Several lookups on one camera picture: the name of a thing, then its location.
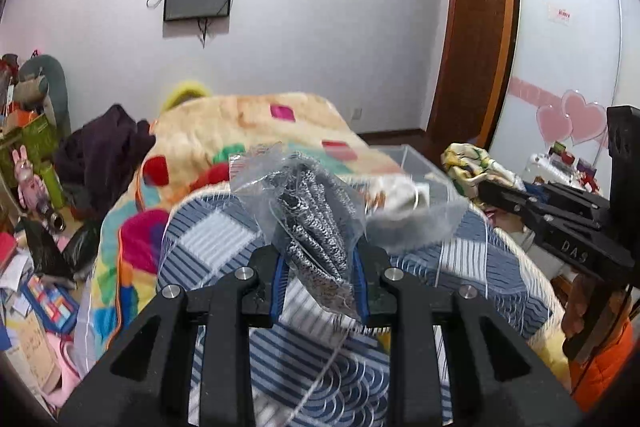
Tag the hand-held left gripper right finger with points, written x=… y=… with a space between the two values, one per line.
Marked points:
x=361 y=289

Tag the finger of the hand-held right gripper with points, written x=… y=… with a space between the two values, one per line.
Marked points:
x=505 y=199
x=575 y=197

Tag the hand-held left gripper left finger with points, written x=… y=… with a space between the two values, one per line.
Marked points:
x=277 y=293

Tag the bagged black white patterned cloth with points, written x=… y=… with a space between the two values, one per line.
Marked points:
x=310 y=227

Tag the floral patterned cloth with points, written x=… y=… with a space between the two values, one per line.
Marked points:
x=475 y=167

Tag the small pink heart sticker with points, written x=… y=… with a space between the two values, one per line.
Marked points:
x=552 y=122

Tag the large pink heart sticker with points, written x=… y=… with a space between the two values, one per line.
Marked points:
x=586 y=117

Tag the blue striped quilt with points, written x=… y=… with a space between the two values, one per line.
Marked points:
x=210 y=237

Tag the clear plastic box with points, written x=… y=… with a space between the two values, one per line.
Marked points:
x=415 y=162

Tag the brown wooden door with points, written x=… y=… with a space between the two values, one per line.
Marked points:
x=472 y=47

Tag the colourful patchwork blanket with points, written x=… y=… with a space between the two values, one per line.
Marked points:
x=225 y=127

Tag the yellow plush toy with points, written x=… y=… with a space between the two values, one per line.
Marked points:
x=182 y=94

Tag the black plastic bag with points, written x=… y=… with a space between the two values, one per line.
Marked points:
x=55 y=252

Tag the dark purple garment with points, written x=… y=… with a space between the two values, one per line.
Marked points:
x=107 y=142

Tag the colourful flat box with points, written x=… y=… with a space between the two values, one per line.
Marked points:
x=50 y=304

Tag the green bottle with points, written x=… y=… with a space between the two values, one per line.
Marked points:
x=52 y=184

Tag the brown cardboard box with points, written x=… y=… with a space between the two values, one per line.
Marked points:
x=32 y=352

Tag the pink bunny toy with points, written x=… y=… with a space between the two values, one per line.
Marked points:
x=27 y=177

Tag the green cardboard box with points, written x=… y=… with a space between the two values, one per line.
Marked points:
x=30 y=137

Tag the grey plush toy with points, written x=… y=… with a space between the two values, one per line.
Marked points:
x=42 y=79

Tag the white wall socket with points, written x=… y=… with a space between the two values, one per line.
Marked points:
x=355 y=113

